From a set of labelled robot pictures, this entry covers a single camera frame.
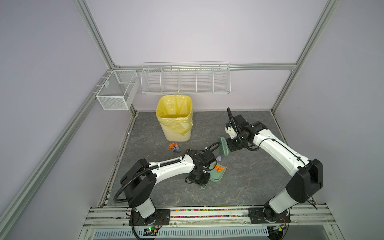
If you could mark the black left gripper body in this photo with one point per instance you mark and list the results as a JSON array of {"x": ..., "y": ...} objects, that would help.
[{"x": 202, "y": 178}]

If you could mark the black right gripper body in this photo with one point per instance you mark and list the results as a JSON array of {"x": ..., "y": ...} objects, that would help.
[{"x": 235, "y": 144}]

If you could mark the green hand brush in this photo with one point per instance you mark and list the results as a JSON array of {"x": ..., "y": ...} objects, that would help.
[{"x": 224, "y": 148}]

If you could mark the green plastic dustpan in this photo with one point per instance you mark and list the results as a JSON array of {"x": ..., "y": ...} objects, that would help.
[{"x": 215, "y": 176}]

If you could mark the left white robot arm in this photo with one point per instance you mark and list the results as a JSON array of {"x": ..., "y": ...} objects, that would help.
[{"x": 138, "y": 183}]

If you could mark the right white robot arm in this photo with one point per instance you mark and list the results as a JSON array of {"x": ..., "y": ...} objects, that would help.
[{"x": 306, "y": 175}]

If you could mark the orange paper scrap centre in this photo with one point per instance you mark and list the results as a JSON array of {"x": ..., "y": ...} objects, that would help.
[{"x": 219, "y": 169}]

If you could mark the purple paper scrap near bin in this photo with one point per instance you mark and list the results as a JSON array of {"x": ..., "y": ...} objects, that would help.
[{"x": 176, "y": 149}]

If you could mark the orange paper scrap near bin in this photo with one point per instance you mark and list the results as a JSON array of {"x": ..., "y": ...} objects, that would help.
[{"x": 171, "y": 146}]

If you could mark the beige bin with yellow bag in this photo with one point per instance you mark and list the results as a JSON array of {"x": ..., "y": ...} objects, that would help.
[{"x": 175, "y": 115}]

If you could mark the small white mesh basket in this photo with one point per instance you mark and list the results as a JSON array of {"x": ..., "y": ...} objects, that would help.
[{"x": 118, "y": 90}]

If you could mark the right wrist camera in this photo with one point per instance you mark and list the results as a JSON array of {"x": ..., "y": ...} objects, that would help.
[{"x": 236, "y": 128}]

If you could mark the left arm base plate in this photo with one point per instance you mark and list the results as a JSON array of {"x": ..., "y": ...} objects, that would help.
[{"x": 159, "y": 217}]

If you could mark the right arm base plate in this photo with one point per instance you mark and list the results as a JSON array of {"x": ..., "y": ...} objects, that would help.
[{"x": 261, "y": 215}]

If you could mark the long white wire basket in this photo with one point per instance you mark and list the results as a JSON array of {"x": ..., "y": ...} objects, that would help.
[{"x": 186, "y": 78}]

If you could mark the white vented cable duct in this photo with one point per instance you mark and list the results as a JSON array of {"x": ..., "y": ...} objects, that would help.
[{"x": 179, "y": 233}]

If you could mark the aluminium front rail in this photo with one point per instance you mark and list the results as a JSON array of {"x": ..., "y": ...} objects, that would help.
[{"x": 211, "y": 217}]

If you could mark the aluminium corner frame post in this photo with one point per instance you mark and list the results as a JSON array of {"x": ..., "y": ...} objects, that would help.
[{"x": 307, "y": 21}]

